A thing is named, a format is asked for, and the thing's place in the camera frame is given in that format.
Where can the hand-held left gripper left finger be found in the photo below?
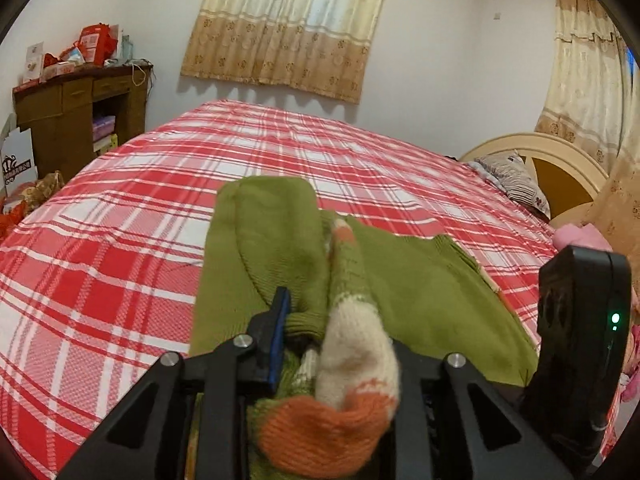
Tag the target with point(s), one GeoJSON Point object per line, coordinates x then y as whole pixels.
{"type": "Point", "coordinates": [279, 335]}

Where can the red plaid bed sheet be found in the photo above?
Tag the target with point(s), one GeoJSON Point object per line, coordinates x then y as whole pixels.
{"type": "Point", "coordinates": [125, 240]}

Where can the grey patterned pillow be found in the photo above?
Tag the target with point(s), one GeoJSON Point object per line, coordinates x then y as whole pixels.
{"type": "Point", "coordinates": [515, 180]}

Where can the green orange cream striped sweater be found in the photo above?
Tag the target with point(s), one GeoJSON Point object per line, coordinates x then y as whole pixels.
{"type": "Point", "coordinates": [270, 225]}

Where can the brown patterned bag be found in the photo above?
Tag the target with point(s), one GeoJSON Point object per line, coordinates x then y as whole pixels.
{"type": "Point", "coordinates": [45, 190]}

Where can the white printed box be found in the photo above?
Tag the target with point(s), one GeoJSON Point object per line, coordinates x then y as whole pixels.
{"type": "Point", "coordinates": [32, 62]}

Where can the red gift box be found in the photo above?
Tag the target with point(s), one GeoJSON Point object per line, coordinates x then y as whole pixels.
{"type": "Point", "coordinates": [97, 45]}

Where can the white cardboard box crown print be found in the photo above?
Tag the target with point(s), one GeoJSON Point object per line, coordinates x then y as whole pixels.
{"type": "Point", "coordinates": [17, 160]}

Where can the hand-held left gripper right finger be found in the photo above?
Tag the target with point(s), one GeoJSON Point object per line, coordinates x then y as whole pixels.
{"type": "Point", "coordinates": [425, 375]}

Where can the red bag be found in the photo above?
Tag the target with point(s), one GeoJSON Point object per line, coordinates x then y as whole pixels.
{"type": "Point", "coordinates": [10, 220]}

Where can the pale blue bottle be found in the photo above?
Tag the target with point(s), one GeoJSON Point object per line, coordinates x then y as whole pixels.
{"type": "Point", "coordinates": [126, 47]}

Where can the beige floral long curtain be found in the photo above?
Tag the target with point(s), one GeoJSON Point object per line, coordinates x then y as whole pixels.
{"type": "Point", "coordinates": [585, 85]}

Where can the brown wooden desk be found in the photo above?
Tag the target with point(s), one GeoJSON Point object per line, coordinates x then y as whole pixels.
{"type": "Point", "coordinates": [60, 115]}

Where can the pink box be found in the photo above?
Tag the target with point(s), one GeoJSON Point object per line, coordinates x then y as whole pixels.
{"type": "Point", "coordinates": [104, 127]}

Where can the beige window curtain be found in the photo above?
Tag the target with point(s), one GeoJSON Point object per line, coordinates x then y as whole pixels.
{"type": "Point", "coordinates": [285, 30]}

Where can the cream arched headboard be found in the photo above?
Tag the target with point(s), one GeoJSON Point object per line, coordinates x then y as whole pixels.
{"type": "Point", "coordinates": [560, 155]}

